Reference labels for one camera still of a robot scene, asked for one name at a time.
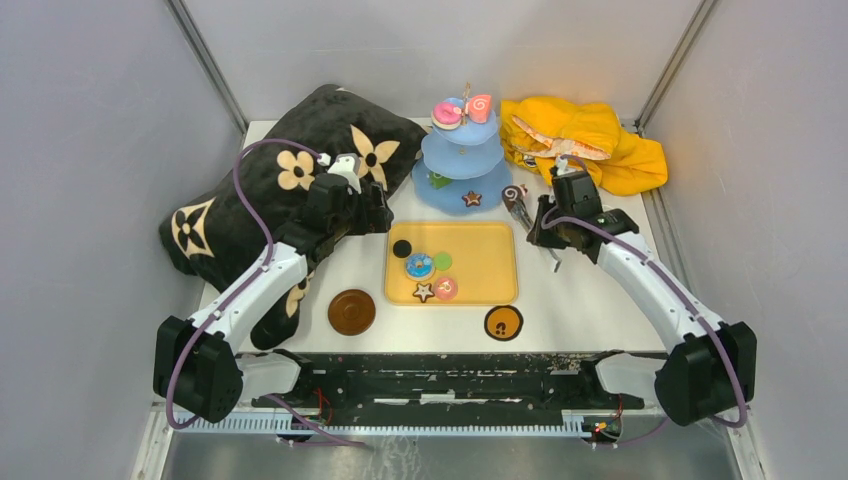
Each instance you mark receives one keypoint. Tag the black sandwich cookie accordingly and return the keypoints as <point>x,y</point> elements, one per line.
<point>402,249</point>

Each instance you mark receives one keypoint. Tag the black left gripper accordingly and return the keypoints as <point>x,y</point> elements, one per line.
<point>379,216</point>

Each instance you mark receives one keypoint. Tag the star cookie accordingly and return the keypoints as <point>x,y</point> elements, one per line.
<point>423,292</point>
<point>472,199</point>

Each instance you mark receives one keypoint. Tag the chocolate swirl roll cake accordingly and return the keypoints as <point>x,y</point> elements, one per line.
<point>513,194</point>

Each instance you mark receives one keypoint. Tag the green macaron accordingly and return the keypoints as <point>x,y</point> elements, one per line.
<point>442,261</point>

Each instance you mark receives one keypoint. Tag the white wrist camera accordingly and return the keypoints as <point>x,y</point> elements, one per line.
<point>347,165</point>
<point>562,166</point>

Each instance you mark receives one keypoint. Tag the yellow black round coaster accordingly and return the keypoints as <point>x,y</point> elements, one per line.
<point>503,323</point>

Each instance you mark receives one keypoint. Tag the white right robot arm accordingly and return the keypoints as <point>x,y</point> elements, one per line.
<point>710,366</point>

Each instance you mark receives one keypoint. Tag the blue three-tier cake stand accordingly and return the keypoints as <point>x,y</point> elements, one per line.
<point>471,155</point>

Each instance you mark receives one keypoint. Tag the brown round coaster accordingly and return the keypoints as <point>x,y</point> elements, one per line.
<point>351,312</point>

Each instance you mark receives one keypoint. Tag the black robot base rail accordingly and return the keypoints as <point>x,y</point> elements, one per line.
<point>441,390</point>

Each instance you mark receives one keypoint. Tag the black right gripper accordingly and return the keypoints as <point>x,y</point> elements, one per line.
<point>538,234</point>

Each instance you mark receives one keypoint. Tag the blue frosted donut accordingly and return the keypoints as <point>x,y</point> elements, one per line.
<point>419,267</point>

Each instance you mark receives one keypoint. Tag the black floral plush pillow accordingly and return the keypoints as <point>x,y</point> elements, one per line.
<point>217,235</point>

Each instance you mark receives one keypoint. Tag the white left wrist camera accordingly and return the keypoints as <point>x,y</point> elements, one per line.
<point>347,165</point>

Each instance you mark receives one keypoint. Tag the pink round candy cake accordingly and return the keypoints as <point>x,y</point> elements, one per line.
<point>445,288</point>

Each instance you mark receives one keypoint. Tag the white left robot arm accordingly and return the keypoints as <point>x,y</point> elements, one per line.
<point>196,366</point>

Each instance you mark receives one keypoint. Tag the green swirl roll cake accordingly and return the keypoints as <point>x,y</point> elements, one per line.
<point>438,181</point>

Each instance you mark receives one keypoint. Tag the yellow garment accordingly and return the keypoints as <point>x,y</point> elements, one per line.
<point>537,130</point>

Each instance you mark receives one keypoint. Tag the metal serving tongs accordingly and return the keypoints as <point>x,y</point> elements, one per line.
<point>520,214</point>

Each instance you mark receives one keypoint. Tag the pink frosted donut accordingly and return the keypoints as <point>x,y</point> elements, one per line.
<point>448,115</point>

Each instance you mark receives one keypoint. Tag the yellow serving tray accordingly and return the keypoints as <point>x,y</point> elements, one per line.
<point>484,263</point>

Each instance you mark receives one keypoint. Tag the salmon swirl cake slice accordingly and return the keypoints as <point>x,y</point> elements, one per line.
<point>477,108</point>

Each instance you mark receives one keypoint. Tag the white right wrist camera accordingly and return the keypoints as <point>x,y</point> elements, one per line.
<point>562,166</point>

